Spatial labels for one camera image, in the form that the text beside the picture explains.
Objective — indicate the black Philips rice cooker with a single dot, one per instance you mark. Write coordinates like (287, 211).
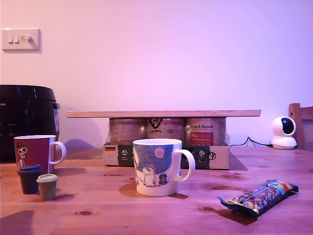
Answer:
(27, 122)

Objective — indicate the tin can with text label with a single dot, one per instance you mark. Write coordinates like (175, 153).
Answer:
(126, 129)

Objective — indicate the small dark blue lidded cup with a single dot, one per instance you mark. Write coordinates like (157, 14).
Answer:
(29, 181)

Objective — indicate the blue Moomin coffee mug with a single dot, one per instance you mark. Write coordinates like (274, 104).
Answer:
(156, 171)

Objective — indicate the tin can with black logo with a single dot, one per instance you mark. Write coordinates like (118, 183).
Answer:
(166, 128)

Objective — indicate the small green lidded cup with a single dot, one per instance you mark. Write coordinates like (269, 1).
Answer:
(47, 188)

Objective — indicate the white wall switch plate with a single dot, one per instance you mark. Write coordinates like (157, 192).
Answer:
(20, 40)

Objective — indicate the white security camera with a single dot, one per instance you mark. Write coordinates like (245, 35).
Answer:
(283, 134)

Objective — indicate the light wooden board shelf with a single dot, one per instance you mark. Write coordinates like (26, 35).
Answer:
(161, 113)

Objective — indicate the snack bar packet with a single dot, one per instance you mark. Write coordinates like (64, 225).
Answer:
(261, 197)

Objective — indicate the red cartoon mug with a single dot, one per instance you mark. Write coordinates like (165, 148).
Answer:
(34, 151)

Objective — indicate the tin can with red label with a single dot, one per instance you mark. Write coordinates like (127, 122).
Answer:
(204, 132)

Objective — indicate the cardboard can tray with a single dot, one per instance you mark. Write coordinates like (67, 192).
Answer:
(217, 157)

